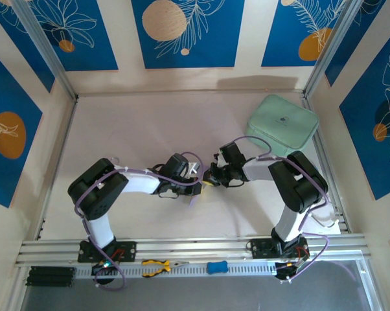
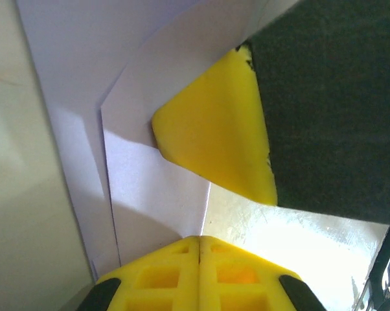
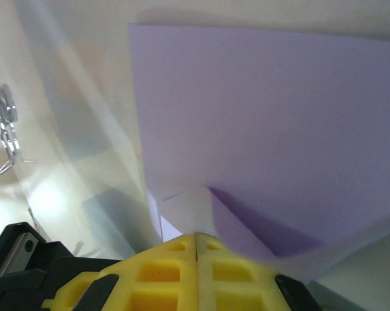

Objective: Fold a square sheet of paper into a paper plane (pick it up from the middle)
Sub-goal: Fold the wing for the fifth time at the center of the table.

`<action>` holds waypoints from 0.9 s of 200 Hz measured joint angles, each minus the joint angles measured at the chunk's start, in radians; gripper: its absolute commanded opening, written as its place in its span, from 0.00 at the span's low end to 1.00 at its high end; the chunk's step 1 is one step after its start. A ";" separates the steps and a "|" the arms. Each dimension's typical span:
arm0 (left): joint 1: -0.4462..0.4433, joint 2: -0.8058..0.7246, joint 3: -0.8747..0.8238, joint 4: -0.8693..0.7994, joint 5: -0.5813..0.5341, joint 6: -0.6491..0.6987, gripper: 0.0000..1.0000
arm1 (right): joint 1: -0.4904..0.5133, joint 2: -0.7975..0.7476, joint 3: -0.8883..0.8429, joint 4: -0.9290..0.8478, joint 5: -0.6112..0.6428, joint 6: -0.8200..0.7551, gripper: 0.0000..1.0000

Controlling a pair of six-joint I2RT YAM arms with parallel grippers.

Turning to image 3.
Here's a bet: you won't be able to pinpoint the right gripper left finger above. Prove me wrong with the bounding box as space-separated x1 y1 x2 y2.
80 233 199 311

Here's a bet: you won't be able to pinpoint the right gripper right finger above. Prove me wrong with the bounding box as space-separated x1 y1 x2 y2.
196 233 323 311

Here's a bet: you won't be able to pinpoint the purple paper sheet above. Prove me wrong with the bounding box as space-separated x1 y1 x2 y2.
128 22 390 283

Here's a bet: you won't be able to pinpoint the metal surgical scissors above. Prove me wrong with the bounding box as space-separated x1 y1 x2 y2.
0 53 37 176

